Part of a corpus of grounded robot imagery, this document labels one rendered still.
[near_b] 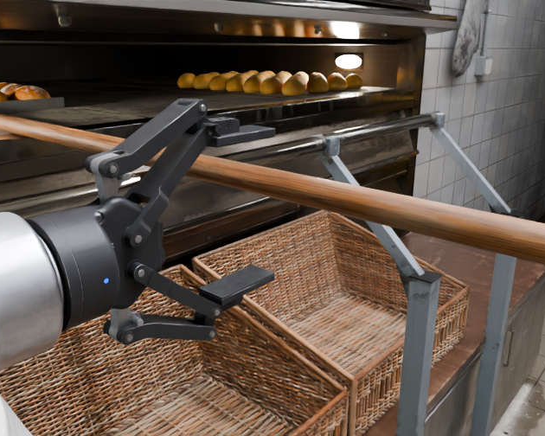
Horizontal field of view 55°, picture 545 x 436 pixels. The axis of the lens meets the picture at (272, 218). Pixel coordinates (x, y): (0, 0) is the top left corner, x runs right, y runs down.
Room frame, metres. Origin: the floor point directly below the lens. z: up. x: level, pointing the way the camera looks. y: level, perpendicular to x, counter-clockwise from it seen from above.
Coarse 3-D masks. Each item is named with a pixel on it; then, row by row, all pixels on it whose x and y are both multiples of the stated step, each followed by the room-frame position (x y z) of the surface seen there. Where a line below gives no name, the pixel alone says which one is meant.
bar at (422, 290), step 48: (288, 144) 0.87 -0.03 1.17; (336, 144) 0.96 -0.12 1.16; (48, 192) 0.56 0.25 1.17; (96, 192) 0.59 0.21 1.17; (480, 192) 1.24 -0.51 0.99; (384, 240) 0.87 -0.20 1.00; (432, 288) 0.80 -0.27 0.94; (432, 336) 0.82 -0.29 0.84; (480, 384) 1.18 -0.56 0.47; (480, 432) 1.17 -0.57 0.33
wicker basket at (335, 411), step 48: (192, 288) 1.08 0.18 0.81; (96, 336) 0.92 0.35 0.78; (240, 336) 0.97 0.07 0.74; (0, 384) 0.77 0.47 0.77; (48, 384) 0.82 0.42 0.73; (96, 384) 0.88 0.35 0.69; (144, 384) 0.95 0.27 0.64; (192, 384) 1.02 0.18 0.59; (240, 384) 0.98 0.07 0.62; (288, 384) 0.89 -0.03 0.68; (336, 384) 0.82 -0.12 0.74; (48, 432) 0.79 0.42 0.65; (144, 432) 0.86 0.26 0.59; (192, 432) 0.86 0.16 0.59; (240, 432) 0.86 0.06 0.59; (336, 432) 0.78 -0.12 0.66
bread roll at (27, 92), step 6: (18, 90) 1.32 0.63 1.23; (24, 90) 1.33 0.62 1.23; (30, 90) 1.33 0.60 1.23; (36, 90) 1.34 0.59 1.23; (42, 90) 1.36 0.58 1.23; (12, 96) 1.31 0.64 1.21; (18, 96) 1.31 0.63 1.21; (24, 96) 1.32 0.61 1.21; (30, 96) 1.32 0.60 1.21; (36, 96) 1.33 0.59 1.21; (42, 96) 1.35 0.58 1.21; (48, 96) 1.37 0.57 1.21
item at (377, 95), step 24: (336, 96) 1.71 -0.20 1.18; (360, 96) 1.74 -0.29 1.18; (384, 96) 1.87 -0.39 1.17; (408, 96) 2.01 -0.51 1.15; (144, 120) 1.12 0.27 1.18; (240, 120) 1.32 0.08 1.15; (264, 120) 1.38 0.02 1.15; (0, 144) 0.87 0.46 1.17; (24, 144) 0.90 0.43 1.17; (48, 144) 0.94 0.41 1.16
